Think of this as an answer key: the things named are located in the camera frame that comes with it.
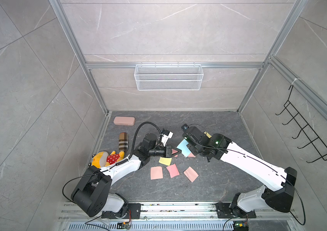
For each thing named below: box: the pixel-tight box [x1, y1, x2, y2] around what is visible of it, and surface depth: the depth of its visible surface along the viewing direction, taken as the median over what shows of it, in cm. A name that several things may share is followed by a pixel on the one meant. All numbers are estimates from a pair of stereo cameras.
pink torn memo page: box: [150, 166, 164, 180], surface depth 89 cm
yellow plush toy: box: [91, 150, 125, 168], surface depth 87 cm
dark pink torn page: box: [165, 163, 180, 179], surface depth 89 cm
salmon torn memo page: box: [183, 166, 200, 183], surface depth 87 cm
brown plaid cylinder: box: [118, 132, 129, 152], surface depth 99 cm
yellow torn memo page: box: [158, 156, 173, 167], surface depth 92 cm
